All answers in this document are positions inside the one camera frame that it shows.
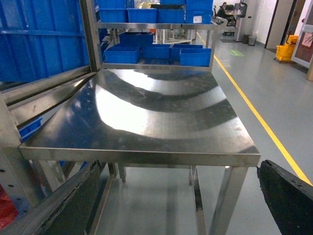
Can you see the large blue bin upper shelf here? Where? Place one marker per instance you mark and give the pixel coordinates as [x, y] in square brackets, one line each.
[40, 38]

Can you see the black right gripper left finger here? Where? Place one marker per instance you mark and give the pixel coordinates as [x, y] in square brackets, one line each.
[66, 211]

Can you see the red bubble wrap bags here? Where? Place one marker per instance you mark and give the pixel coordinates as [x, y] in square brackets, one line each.
[8, 212]

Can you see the small stainless steel table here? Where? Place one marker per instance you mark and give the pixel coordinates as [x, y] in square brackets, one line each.
[153, 118]

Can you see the yellow mop bucket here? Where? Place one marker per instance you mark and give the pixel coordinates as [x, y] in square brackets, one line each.
[284, 52]

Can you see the stainless steel flow rack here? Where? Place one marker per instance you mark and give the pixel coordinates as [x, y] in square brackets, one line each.
[27, 172]

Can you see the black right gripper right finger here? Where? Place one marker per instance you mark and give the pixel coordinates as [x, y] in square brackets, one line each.
[289, 199]

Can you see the seated person at desk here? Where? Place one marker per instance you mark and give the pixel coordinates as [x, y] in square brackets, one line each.
[222, 13]

